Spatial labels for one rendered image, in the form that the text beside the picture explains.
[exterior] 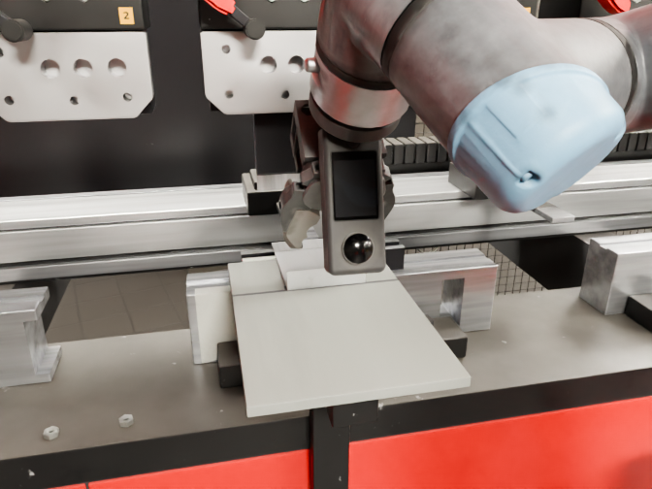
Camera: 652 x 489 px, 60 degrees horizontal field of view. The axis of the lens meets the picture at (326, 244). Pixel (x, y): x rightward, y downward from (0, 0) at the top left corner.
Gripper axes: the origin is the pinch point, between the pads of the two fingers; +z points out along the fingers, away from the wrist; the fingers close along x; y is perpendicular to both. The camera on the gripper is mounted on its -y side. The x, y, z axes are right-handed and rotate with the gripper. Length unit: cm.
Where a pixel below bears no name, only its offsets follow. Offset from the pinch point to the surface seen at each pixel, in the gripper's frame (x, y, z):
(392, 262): -10.3, 2.1, 10.7
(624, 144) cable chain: -73, 34, 33
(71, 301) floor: 79, 88, 211
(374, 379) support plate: -0.3, -15.9, -7.1
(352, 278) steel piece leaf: -2.9, -2.7, 3.3
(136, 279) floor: 51, 101, 222
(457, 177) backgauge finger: -30.9, 24.0, 25.9
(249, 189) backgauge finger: 5.4, 20.8, 20.9
